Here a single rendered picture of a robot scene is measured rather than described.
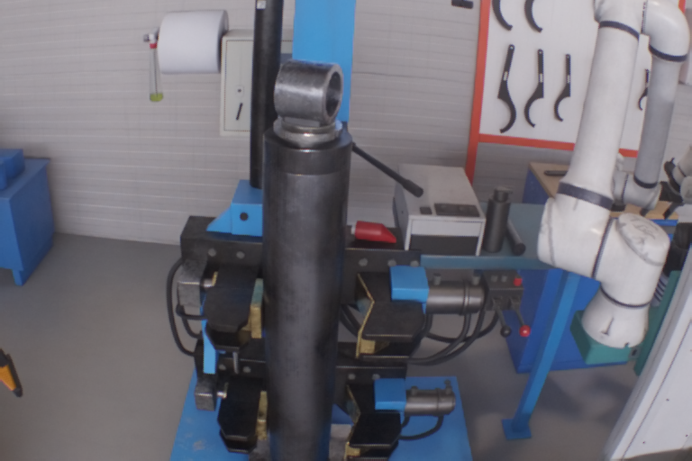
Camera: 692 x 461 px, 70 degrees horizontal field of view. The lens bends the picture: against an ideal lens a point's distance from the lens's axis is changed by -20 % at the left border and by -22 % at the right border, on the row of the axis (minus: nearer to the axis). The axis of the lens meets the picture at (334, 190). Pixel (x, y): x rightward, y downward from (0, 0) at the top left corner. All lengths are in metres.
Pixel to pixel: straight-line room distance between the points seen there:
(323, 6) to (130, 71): 2.08
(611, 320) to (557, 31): 2.47
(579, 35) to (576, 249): 2.47
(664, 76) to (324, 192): 0.94
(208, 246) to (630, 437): 1.37
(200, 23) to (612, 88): 1.53
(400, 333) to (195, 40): 1.31
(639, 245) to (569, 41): 2.47
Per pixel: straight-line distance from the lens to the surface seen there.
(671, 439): 1.72
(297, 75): 1.40
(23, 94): 4.09
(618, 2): 1.50
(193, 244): 1.86
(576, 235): 1.35
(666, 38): 1.51
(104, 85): 3.78
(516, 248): 1.90
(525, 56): 3.58
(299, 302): 1.58
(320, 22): 1.81
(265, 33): 1.75
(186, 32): 2.29
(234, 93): 2.32
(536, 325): 2.94
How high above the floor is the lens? 1.96
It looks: 24 degrees down
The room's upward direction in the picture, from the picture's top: 3 degrees clockwise
